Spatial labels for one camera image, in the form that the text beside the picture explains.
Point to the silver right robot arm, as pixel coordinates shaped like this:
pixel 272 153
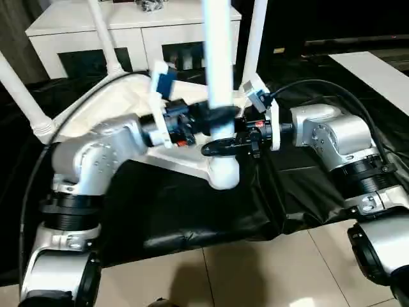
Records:
pixel 335 134

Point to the white side table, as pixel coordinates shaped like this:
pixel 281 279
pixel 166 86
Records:
pixel 374 76

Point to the dark low bench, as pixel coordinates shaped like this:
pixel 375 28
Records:
pixel 351 44

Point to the grey tangled bundle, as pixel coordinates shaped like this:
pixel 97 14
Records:
pixel 150 4

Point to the black robot foot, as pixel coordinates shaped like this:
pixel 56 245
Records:
pixel 161 302

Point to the black work mat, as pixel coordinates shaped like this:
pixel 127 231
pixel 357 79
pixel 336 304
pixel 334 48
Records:
pixel 191 217

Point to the small yellow box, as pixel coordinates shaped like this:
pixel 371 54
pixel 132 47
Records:
pixel 278 50

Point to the white plastic table leg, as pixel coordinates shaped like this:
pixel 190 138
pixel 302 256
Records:
pixel 19 92
pixel 255 41
pixel 219 64
pixel 102 35

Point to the white plastic table top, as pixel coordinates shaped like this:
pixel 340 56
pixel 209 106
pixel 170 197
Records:
pixel 112 96

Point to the white sideboard cabinet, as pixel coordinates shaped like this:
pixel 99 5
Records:
pixel 143 32

